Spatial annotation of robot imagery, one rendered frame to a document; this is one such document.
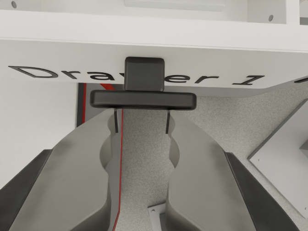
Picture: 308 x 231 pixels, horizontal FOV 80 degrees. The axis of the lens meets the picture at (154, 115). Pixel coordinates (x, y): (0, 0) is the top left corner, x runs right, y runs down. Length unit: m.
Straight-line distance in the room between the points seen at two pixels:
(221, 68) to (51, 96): 0.24
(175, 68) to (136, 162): 0.92
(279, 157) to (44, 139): 1.16
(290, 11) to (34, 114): 0.32
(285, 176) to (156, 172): 0.71
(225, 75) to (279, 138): 1.08
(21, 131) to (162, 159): 0.83
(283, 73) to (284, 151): 1.08
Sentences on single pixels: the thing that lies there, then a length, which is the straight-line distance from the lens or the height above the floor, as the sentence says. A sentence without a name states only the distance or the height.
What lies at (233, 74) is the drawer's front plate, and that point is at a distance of 0.18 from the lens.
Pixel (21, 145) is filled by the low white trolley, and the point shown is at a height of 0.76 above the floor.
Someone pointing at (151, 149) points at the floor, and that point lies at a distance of 1.05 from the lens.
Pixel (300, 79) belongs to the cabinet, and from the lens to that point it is 0.77.
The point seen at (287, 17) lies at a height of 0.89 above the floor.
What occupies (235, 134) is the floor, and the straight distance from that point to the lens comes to 1.16.
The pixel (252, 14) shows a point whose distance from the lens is 0.25.
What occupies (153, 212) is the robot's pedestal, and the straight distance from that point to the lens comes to 1.12.
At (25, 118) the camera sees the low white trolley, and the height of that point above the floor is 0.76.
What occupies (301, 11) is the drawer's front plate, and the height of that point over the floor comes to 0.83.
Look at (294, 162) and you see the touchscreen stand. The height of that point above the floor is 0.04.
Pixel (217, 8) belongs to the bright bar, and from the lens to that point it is 0.24.
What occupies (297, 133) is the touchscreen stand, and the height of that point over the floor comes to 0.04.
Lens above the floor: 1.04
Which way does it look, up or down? 86 degrees down
